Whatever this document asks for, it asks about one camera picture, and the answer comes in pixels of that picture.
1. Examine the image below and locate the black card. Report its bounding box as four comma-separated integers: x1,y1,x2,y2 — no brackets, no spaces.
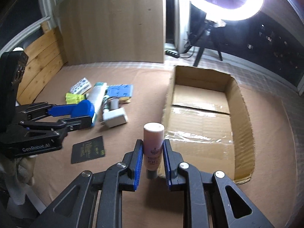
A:
71,136,105,164

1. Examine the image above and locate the yellow shuttlecock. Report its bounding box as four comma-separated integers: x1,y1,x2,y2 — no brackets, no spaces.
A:
65,93,86,105

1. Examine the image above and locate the small white cylinder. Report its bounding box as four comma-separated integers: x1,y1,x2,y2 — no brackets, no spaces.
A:
110,98,119,110

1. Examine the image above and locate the blue phone stand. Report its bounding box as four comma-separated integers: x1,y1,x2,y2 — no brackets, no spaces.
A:
106,84,133,104

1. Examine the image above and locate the pine plank board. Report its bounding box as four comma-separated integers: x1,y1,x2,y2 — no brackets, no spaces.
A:
17,22,67,105

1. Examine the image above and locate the white power adapter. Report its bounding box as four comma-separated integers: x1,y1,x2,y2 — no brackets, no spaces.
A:
103,108,128,128

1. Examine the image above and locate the black tripod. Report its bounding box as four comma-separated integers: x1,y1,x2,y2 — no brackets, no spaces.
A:
183,20,223,67

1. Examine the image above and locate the ring light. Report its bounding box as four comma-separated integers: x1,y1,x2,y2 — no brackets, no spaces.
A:
188,0,265,22

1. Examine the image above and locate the white lotion tube teal label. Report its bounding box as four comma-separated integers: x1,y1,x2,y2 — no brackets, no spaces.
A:
87,82,108,127

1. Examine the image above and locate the black power strip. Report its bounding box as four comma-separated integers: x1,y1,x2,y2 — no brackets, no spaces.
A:
165,50,180,59

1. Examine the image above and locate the brown cardboard box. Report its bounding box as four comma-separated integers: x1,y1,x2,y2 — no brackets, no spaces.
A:
162,66,255,184

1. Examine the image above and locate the blue round disc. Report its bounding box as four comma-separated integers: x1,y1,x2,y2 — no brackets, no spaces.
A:
71,100,95,118

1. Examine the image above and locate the patterned tissue pack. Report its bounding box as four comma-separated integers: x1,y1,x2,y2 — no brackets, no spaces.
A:
70,78,92,95

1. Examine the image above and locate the wooden headboard panel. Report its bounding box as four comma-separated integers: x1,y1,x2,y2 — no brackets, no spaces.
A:
58,0,165,65

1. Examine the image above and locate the monitor on floor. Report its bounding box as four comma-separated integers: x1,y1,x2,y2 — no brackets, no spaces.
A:
174,0,207,55

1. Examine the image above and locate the pink cosmetic tube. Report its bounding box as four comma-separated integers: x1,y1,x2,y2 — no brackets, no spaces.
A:
143,123,164,180

